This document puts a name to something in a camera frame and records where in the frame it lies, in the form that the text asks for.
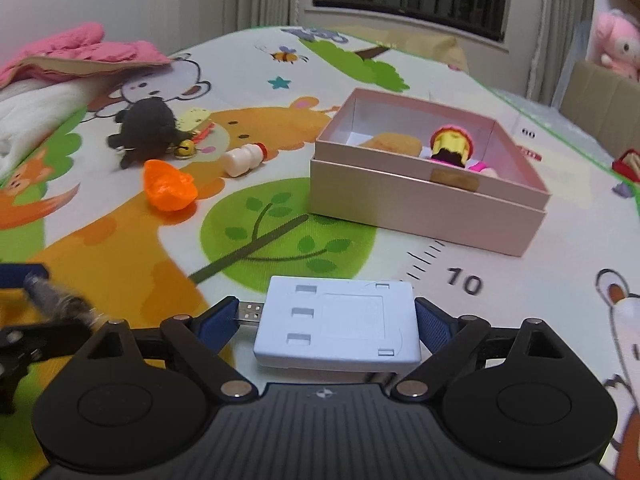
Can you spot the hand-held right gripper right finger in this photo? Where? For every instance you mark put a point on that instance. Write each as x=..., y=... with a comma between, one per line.
x=432, y=325

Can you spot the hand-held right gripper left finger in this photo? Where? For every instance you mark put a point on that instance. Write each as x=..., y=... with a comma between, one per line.
x=220, y=320

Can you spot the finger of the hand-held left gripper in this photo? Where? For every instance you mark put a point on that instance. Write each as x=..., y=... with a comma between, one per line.
x=20, y=275
x=50, y=337

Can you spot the white plug adapter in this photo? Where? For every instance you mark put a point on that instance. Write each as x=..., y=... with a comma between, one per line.
x=340, y=320

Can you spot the pink cardboard box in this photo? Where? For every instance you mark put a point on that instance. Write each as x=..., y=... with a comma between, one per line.
x=410, y=210

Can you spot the orange plastic toy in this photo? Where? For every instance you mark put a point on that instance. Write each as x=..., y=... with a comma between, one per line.
x=167, y=187

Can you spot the white toy milk bottle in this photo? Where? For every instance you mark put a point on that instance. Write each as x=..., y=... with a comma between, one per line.
x=242, y=159

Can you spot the yellow and red toy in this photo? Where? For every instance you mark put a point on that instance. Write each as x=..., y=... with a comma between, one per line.
x=450, y=147

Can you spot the tan round toy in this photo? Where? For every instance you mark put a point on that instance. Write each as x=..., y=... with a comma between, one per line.
x=395, y=144

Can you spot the black plush toy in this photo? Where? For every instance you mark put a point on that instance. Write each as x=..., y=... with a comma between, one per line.
x=145, y=127

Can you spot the printed play mat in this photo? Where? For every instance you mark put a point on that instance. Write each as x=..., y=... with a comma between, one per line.
x=125, y=240

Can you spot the white fleece blanket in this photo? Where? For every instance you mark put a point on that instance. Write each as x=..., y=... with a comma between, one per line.
x=30, y=115

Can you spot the pink quilted blanket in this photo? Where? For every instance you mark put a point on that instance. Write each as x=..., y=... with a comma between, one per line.
x=75, y=50

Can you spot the red and beige toy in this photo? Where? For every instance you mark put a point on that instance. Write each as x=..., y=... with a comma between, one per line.
x=630, y=164

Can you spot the white window sill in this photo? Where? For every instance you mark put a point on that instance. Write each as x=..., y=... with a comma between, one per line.
x=400, y=22

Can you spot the pink plush bunny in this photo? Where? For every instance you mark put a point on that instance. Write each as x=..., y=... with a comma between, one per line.
x=620, y=45

